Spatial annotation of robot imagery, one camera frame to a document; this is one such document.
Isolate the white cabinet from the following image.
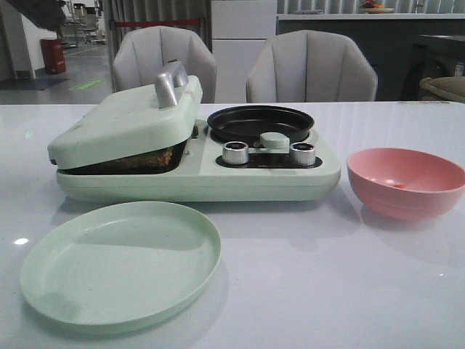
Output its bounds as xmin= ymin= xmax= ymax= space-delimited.
xmin=211 ymin=1 xmax=278 ymax=103

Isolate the red bin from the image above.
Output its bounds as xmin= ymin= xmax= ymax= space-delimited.
xmin=40 ymin=38 xmax=66 ymax=74

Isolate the light green round plate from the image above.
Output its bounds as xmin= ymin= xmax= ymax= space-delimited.
xmin=20 ymin=201 xmax=221 ymax=334

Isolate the red barrier belt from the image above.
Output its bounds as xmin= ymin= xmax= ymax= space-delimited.
xmin=113 ymin=18 xmax=202 ymax=28

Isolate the tan cushion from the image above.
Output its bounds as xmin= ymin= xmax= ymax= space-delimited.
xmin=419 ymin=76 xmax=464 ymax=103

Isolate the fruit plate on counter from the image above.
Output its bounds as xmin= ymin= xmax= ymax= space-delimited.
xmin=360 ymin=0 xmax=394 ymax=14

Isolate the right silver control knob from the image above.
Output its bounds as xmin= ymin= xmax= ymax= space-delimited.
xmin=289 ymin=143 xmax=316 ymax=167

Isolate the pink plastic bowl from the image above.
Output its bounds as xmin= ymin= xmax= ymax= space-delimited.
xmin=347 ymin=148 xmax=464 ymax=221

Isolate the green breakfast maker lid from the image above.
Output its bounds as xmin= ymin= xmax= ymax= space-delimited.
xmin=47 ymin=75 xmax=203 ymax=169

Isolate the right grey upholstered chair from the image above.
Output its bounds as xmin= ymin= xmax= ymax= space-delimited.
xmin=246 ymin=30 xmax=378 ymax=103

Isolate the silver control knob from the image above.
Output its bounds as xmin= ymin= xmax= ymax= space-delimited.
xmin=289 ymin=143 xmax=316 ymax=167
xmin=222 ymin=141 xmax=248 ymax=166

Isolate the black round frying pan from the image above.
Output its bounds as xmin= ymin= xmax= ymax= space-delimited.
xmin=207 ymin=105 xmax=315 ymax=146

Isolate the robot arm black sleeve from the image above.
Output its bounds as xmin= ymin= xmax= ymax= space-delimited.
xmin=7 ymin=0 xmax=66 ymax=31

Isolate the green breakfast maker base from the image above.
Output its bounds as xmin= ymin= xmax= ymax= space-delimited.
xmin=57 ymin=120 xmax=341 ymax=203

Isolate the left silver control knob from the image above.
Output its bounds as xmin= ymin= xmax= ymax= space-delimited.
xmin=222 ymin=141 xmax=248 ymax=166

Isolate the bread slice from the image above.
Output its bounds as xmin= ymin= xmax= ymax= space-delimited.
xmin=191 ymin=124 xmax=199 ymax=139
xmin=90 ymin=148 xmax=174 ymax=172

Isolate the left grey upholstered chair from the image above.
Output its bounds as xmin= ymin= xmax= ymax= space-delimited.
xmin=113 ymin=26 xmax=217 ymax=103

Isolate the grey upholstered chair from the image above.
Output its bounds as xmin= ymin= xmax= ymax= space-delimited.
xmin=113 ymin=26 xmax=217 ymax=103
xmin=246 ymin=30 xmax=378 ymax=103

